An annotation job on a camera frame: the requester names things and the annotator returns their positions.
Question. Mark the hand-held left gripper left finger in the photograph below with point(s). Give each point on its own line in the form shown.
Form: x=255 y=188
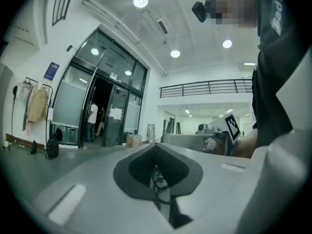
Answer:
x=92 y=203

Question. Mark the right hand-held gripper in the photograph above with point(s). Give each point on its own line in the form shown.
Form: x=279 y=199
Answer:
x=220 y=128

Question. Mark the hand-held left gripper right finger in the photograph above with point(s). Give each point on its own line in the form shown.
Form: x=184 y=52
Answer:
x=214 y=184

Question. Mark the person's right forearm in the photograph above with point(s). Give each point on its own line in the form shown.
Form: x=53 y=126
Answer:
x=247 y=142

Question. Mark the grey upright case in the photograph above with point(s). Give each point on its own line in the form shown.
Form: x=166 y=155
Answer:
x=151 y=133

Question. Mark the black balcony railing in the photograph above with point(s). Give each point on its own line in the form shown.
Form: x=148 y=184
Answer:
x=207 y=88

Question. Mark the black backpack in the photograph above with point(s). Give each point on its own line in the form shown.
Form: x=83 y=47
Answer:
x=52 y=149

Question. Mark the small black bag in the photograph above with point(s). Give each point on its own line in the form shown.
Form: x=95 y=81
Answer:
x=33 y=147

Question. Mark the black coat rack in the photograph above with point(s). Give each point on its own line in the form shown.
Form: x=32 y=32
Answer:
x=46 y=130

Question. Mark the round ceiling light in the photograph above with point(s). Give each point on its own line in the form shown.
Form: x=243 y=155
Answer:
x=175 y=53
x=140 y=1
x=227 y=44

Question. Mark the white tote bag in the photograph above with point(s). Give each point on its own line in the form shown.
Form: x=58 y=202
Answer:
x=50 y=113

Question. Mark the black framed glass door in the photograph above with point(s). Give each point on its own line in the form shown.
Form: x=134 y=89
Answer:
x=70 y=106

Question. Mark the person's black t-shirt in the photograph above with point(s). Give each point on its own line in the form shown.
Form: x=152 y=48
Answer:
x=273 y=82

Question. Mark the beige coat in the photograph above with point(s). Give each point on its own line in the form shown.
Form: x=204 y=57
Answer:
x=37 y=106

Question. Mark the ceiling air vent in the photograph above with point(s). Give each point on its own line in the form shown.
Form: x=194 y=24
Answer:
x=162 y=27

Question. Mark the white ceiling pipe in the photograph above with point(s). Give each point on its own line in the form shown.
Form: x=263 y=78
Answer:
x=126 y=30

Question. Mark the black garment steamer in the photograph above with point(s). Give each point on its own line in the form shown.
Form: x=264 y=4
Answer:
x=14 y=91

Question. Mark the person's head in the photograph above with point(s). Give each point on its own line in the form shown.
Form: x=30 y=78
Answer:
x=231 y=4

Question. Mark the black window grille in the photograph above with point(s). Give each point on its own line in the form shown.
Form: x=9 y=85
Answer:
x=62 y=1

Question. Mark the black head-worn camera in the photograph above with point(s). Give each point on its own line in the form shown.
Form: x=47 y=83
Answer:
x=199 y=10

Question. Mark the blue wall poster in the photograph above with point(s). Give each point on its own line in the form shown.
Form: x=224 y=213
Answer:
x=51 y=71

